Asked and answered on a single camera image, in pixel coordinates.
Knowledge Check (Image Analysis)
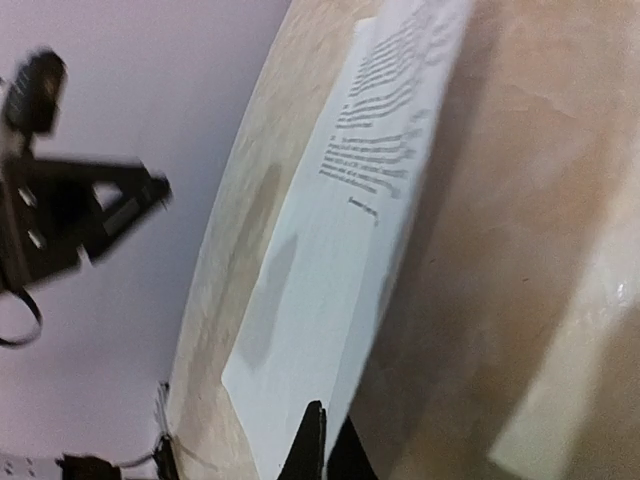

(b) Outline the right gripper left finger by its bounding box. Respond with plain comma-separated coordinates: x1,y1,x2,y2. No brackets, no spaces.
278,400,326,480

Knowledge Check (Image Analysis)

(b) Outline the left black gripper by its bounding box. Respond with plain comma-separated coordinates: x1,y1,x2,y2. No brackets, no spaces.
1,156,171,292

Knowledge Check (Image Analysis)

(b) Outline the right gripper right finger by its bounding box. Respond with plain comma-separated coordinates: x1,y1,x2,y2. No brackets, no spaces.
327,417,378,480

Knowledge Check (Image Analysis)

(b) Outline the printed paper stack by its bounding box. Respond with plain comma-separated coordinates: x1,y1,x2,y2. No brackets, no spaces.
222,1,472,479

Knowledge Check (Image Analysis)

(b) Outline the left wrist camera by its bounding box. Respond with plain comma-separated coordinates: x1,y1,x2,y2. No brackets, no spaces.
2,48,67,136

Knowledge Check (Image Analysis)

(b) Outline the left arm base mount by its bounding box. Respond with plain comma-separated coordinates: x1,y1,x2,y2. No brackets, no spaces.
59,434,181,480

